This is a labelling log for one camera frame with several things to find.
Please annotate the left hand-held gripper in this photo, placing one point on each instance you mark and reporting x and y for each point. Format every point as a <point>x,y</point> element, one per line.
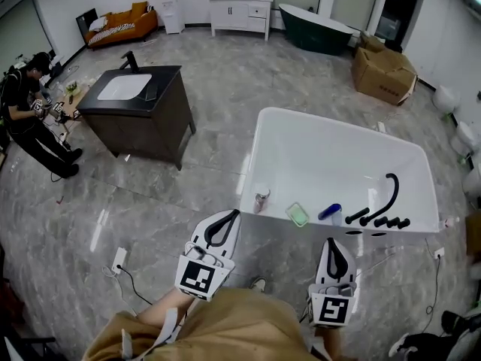
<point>197,276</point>

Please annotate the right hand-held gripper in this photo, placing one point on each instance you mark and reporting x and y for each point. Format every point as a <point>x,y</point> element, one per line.
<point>332,308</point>

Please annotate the blue bottle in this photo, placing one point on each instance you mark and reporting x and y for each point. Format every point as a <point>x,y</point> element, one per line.
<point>328,211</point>

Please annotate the white bathtub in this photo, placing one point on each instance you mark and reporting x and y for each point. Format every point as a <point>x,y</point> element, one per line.
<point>323,156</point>

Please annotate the person's left forearm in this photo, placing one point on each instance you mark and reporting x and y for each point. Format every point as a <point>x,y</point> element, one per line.
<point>161,308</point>

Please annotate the person's right forearm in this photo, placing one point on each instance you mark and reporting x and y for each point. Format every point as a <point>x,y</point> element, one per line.
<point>332,346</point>

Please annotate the black bathtub faucet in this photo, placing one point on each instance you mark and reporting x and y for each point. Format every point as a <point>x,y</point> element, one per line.
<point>392,190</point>

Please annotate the dark green bathtub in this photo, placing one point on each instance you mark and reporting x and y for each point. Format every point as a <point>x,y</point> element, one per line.
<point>312,28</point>

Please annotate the black hand shower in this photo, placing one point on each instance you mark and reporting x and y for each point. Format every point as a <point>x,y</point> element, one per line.
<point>357,216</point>

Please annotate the person's shoe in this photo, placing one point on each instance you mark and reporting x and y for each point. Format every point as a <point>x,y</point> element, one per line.
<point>258,283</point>

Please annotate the green soap dish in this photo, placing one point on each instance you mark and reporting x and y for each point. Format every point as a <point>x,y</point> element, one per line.
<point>297,214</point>

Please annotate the person's tan clothing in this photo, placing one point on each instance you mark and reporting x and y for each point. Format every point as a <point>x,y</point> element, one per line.
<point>244,325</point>

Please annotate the white floor socket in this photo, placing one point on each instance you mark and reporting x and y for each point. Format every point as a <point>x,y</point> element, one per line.
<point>439,253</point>

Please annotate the dark wooden vanity cabinet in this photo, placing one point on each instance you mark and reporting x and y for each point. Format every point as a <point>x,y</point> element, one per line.
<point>150,126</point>

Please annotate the brown box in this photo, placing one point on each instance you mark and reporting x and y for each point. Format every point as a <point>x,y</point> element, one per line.
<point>474,233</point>

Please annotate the small white power strip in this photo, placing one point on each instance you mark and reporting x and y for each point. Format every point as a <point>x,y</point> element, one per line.
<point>381,126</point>

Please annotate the white sink basin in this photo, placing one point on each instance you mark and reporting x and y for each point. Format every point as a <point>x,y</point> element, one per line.
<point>122,87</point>

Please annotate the black basin faucet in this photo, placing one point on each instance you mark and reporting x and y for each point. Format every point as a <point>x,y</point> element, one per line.
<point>131,61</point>

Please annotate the small wooden table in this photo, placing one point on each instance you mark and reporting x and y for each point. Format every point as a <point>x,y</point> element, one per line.
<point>77,98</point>

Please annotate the large cardboard box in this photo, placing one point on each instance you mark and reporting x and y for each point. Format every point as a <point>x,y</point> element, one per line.
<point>379,73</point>

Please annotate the white vanity cabinet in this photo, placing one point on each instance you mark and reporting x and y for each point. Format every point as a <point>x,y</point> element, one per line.
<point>236,13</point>

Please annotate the striped blanket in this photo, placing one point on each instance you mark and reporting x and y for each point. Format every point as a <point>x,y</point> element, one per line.
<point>112,32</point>

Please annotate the orange sofa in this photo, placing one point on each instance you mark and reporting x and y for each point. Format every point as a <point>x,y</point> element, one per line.
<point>124,26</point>

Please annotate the white water dispenser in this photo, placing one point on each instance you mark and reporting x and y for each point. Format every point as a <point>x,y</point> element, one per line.
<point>173,10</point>

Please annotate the small cardboard box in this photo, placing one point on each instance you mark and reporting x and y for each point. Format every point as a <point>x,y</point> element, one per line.
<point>372,43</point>

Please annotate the black flat panel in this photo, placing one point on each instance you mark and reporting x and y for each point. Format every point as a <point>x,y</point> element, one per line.
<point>86,23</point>

